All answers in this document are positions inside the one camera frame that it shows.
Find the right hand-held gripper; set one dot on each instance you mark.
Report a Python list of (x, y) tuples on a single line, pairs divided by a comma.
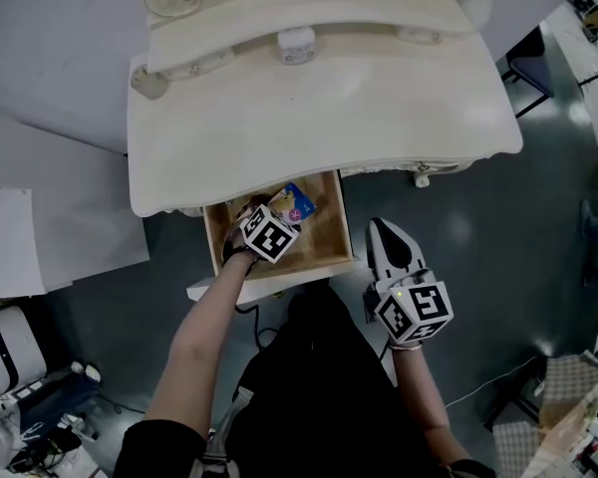
[(413, 311)]

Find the dark chair with black legs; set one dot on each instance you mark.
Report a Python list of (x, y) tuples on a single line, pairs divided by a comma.
[(530, 68)]

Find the white appliance with black trim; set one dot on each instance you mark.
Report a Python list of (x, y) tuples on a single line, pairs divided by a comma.
[(7, 351)]

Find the person's right forearm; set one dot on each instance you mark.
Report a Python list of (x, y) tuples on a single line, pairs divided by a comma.
[(423, 396)]

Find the blue snack box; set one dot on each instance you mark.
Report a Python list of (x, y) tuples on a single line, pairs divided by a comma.
[(295, 206)]

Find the small white patterned jar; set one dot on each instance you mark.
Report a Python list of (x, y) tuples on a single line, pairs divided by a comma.
[(296, 45)]

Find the person's black clothing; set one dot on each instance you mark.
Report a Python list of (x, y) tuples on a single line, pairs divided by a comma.
[(319, 401)]

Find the cream carved dressing table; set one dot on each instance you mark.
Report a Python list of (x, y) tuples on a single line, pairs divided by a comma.
[(304, 122)]

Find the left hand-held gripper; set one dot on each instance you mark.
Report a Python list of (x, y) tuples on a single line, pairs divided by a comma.
[(269, 234)]

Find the checked cloth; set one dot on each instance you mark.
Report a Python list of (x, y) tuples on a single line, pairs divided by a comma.
[(538, 416)]

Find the person's left forearm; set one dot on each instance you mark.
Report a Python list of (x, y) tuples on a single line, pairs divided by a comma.
[(199, 346)]

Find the wooden drawer with cream front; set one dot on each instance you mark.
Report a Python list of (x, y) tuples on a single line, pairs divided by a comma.
[(324, 247)]

